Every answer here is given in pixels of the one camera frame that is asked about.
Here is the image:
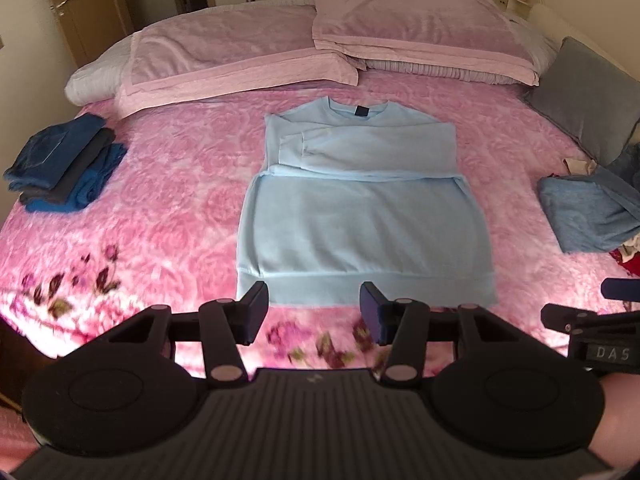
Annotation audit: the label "red patterned cloth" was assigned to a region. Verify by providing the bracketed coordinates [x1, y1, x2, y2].
[607, 235, 640, 279]

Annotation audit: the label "brown wooden door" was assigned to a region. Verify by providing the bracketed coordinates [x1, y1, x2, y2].
[37, 0, 136, 68]

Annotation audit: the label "beige cloth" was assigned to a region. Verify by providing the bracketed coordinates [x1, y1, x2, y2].
[562, 157, 599, 177]

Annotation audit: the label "blue-grey folded garment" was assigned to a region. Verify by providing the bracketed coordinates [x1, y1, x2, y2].
[537, 165, 640, 255]

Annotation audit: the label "folded bright blue garment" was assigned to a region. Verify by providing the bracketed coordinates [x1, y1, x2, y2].
[25, 142, 128, 213]

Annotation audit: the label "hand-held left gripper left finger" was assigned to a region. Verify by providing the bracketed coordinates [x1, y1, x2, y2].
[94, 281, 270, 389]

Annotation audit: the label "pink pillow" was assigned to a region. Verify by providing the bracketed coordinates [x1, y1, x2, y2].
[114, 4, 361, 120]
[311, 0, 542, 86]

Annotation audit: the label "left pink pillow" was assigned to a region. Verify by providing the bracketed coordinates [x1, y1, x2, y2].
[114, 4, 361, 120]

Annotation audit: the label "person's right forearm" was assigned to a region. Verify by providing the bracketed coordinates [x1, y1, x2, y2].
[587, 372, 640, 468]

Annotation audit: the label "dark grey-blue cloth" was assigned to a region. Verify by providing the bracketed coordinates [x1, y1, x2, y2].
[607, 142, 640, 191]

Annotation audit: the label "right pink pillow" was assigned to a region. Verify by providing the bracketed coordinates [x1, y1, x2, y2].
[311, 0, 542, 86]

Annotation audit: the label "light blue sweatshirt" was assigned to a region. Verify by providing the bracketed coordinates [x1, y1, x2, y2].
[235, 96, 499, 307]

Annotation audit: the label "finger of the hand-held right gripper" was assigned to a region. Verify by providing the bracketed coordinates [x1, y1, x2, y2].
[541, 303, 640, 336]
[601, 278, 640, 304]

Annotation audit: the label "pink floral blanket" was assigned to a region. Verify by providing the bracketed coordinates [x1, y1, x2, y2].
[0, 77, 640, 382]

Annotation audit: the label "grey cushion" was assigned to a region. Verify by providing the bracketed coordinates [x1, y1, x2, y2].
[522, 36, 640, 168]

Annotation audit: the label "folded dark blue jeans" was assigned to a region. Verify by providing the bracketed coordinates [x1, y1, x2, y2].
[2, 112, 108, 193]

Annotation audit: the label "folded dark grey garment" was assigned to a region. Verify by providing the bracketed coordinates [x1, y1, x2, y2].
[20, 127, 117, 206]

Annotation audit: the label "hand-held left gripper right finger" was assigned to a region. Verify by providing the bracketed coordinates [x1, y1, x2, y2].
[360, 281, 539, 386]

